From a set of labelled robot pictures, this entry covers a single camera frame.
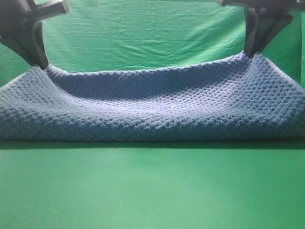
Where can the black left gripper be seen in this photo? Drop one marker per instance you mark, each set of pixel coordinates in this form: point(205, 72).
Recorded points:
point(18, 17)

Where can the green backdrop cloth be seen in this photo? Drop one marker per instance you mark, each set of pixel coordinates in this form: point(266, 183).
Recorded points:
point(98, 38)

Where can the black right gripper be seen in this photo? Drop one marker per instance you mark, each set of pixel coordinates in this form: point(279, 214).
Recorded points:
point(260, 27)

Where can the blue waffle weave towel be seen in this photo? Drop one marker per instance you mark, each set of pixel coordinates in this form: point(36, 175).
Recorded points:
point(234, 98)

